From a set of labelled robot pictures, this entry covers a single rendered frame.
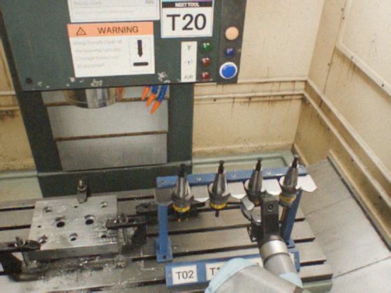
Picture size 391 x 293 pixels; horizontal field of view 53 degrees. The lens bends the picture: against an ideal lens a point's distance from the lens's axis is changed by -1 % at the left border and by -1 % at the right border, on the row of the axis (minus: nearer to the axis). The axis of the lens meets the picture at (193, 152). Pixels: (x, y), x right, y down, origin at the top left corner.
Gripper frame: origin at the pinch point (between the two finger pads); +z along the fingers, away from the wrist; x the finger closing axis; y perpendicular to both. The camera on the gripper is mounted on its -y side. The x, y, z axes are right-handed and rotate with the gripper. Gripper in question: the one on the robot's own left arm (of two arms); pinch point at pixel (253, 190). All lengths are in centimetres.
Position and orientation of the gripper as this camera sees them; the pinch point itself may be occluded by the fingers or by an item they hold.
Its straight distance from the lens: 123.8
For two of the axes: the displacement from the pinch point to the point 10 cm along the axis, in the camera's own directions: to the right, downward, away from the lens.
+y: -0.3, 7.7, 6.4
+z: -1.6, -6.3, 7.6
